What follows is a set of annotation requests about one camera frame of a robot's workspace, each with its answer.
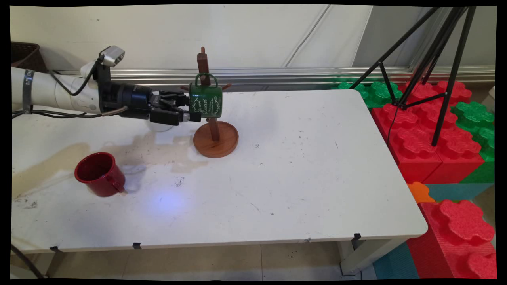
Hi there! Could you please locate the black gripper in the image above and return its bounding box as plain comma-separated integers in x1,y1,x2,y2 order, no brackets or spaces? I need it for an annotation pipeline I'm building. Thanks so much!
95,63,202,127

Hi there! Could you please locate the green printed enamel mug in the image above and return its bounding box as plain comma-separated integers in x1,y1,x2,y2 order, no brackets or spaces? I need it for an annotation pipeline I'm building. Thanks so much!
188,73,223,120

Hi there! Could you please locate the white enamel mug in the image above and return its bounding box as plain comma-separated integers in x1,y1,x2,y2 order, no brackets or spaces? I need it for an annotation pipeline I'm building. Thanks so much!
146,90,175,133

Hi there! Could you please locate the brown wooden mug tree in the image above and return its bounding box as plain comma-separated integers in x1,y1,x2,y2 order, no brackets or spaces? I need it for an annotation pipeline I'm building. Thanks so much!
181,47,240,159

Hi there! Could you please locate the red mug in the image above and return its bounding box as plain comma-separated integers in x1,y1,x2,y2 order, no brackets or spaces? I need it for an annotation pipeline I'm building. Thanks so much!
74,152,126,198

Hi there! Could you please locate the brown wicker basket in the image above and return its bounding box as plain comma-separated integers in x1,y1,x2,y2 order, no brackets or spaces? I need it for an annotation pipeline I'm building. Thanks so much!
11,42,49,74

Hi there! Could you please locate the white table leg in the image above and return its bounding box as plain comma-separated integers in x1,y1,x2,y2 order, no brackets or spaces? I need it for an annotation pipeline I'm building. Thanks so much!
44,252,67,278
339,237,407,277

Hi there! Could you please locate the green foam block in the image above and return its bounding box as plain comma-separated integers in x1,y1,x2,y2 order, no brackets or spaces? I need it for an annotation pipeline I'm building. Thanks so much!
331,77,405,108
451,101,496,184

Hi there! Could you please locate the orange foam piece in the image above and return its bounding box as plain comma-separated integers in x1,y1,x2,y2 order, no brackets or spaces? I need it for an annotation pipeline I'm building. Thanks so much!
407,181,436,204

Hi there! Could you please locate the teal foam mat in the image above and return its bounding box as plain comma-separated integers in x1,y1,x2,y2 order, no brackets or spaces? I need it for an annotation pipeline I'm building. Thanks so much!
425,182,494,203
372,241,420,280

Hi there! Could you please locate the black tripod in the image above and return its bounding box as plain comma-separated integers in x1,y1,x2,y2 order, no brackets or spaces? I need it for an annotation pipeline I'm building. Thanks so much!
349,6,478,147

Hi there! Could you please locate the aluminium wall rail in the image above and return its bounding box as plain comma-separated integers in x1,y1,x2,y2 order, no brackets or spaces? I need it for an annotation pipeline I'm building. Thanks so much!
50,66,496,95

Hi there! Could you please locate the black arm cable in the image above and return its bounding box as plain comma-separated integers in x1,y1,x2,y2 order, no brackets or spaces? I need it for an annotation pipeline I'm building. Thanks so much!
11,59,130,120

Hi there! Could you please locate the thin black tripod cable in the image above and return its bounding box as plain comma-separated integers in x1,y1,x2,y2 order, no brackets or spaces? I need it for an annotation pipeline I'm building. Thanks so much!
387,104,399,148

